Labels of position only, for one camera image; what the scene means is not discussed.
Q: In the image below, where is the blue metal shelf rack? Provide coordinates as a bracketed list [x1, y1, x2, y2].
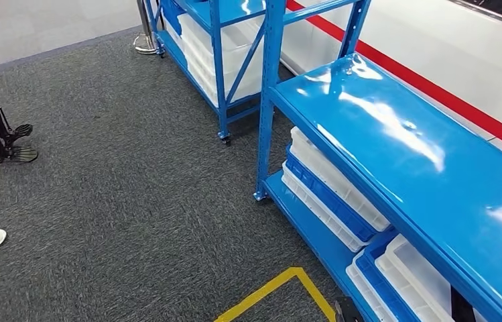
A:
[253, 0, 502, 322]
[143, 0, 278, 147]

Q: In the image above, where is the black plastic part in bin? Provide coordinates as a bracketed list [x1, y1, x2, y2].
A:
[450, 286, 477, 322]

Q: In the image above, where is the blue plastic bin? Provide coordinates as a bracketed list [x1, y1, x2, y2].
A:
[354, 226, 421, 322]
[160, 0, 186, 36]
[284, 143, 379, 244]

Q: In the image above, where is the white plastic bin stack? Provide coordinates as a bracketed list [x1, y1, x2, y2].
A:
[176, 13, 265, 109]

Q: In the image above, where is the yellow floor tape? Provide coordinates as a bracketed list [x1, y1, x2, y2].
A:
[213, 266, 337, 322]

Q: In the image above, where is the silver stanchion base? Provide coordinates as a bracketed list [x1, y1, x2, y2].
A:
[133, 0, 159, 56]

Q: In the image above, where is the black robot foot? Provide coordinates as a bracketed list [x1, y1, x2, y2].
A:
[334, 296, 363, 322]

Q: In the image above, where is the red barrier belt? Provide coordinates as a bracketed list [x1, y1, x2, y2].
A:
[285, 0, 502, 144]

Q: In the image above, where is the white car body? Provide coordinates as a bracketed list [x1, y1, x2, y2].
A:
[277, 0, 502, 150]

